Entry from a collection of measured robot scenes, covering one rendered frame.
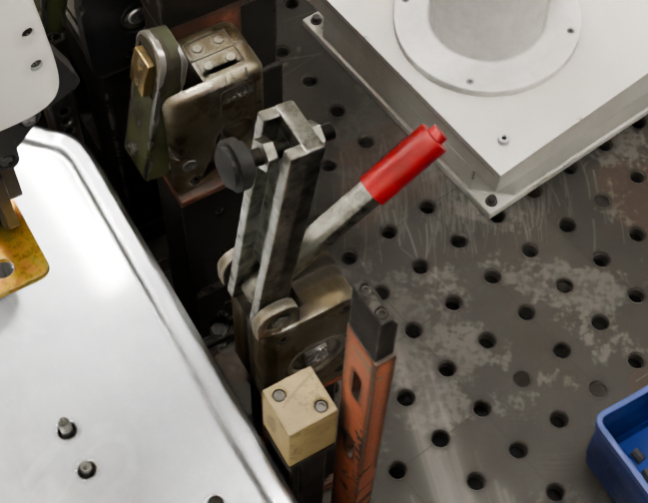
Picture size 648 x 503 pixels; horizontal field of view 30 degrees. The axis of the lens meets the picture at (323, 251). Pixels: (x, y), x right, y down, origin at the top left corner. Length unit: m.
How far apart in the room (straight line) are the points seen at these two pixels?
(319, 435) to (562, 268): 0.52
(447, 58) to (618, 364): 0.34
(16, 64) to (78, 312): 0.38
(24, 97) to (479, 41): 0.76
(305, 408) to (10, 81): 0.31
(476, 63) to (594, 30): 0.13
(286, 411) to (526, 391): 0.46
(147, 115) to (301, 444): 0.26
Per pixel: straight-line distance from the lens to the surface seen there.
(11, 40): 0.46
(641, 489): 1.03
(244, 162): 0.61
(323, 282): 0.77
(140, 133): 0.87
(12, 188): 0.55
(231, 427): 0.77
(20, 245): 0.56
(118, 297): 0.83
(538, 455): 1.11
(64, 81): 0.51
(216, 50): 0.85
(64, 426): 0.77
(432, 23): 1.23
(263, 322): 0.73
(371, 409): 0.68
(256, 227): 0.71
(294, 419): 0.71
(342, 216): 0.72
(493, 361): 1.14
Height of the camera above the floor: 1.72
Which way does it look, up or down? 59 degrees down
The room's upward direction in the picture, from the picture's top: 3 degrees clockwise
